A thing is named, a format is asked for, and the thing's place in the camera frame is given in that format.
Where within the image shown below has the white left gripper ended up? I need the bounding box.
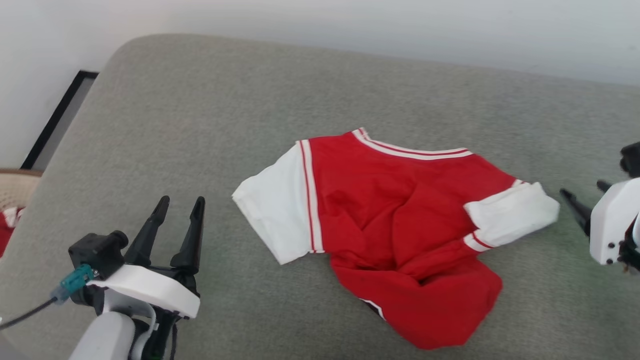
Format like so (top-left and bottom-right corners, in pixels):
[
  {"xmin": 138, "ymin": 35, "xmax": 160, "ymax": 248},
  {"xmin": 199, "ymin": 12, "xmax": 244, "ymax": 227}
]
[{"xmin": 86, "ymin": 195, "xmax": 206, "ymax": 360}]

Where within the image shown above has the black cable with teal connector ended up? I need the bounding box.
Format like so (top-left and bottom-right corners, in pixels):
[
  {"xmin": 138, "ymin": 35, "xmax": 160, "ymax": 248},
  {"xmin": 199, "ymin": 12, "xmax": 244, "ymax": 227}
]
[{"xmin": 0, "ymin": 264, "xmax": 97, "ymax": 332}]

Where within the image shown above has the grey fabric sofa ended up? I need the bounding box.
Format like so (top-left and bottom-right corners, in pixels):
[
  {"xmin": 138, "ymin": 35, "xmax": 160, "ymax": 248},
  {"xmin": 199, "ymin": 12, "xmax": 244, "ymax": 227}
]
[{"xmin": 0, "ymin": 33, "xmax": 640, "ymax": 360}]

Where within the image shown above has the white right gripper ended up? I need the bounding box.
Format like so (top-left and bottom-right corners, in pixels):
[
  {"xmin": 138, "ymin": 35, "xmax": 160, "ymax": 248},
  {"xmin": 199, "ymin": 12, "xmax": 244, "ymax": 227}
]
[{"xmin": 559, "ymin": 177, "xmax": 640, "ymax": 266}]

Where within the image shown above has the black skirting strip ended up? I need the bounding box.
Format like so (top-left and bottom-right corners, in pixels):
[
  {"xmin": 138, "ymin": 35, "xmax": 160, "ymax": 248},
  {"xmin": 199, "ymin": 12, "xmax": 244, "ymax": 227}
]
[{"xmin": 20, "ymin": 70, "xmax": 100, "ymax": 171}]

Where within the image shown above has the beige laundry basket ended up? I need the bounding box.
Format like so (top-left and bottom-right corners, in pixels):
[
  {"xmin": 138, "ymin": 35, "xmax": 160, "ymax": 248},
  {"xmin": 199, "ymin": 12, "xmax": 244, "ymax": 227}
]
[{"xmin": 0, "ymin": 168, "xmax": 44, "ymax": 212}]

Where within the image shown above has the red cloth in basket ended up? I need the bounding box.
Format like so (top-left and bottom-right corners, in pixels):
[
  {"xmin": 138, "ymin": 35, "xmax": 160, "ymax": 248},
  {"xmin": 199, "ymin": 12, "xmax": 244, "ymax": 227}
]
[{"xmin": 0, "ymin": 207, "xmax": 24, "ymax": 259}]

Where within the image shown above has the red and white jersey garment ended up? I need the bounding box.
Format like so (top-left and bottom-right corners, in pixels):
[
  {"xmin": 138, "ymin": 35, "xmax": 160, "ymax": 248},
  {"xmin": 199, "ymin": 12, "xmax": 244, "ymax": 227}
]
[{"xmin": 231, "ymin": 127, "xmax": 561, "ymax": 351}]

